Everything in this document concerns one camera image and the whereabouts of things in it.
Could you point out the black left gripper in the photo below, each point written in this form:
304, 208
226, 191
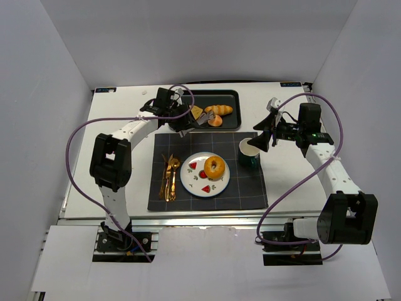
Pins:
190, 122

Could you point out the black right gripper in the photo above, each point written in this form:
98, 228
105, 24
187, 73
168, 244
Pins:
273, 130

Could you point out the small round bun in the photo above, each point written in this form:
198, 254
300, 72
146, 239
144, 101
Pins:
216, 121

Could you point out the orange glazed donut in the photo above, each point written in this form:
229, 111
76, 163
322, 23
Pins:
214, 167

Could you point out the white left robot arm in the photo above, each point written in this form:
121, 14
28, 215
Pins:
111, 162

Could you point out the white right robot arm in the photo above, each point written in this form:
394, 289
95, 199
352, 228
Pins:
348, 215

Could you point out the brown bread slice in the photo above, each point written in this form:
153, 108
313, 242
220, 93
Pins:
196, 112

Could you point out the striped long bread roll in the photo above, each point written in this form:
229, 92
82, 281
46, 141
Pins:
219, 109

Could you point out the green white mug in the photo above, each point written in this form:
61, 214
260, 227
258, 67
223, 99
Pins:
247, 154

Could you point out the black baking tray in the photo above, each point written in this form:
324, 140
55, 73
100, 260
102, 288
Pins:
205, 98

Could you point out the gold spoon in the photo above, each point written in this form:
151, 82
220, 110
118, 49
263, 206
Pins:
175, 165

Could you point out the white watermelon pattern plate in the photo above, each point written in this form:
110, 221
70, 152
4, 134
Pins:
195, 181

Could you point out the gold knife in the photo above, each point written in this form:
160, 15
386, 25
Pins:
169, 184

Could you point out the right blue table label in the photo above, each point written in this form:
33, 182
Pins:
290, 84

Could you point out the dark checked placemat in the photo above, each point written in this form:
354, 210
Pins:
246, 189

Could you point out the gold fork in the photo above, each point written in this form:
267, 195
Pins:
162, 186

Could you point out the blue table label sticker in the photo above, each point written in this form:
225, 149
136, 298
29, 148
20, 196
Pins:
106, 90

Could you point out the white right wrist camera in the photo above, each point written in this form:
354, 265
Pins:
273, 103

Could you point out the aluminium frame rail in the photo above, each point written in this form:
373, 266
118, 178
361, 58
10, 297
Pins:
147, 229

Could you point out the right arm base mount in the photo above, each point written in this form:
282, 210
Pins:
289, 255

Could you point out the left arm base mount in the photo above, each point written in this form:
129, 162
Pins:
122, 244

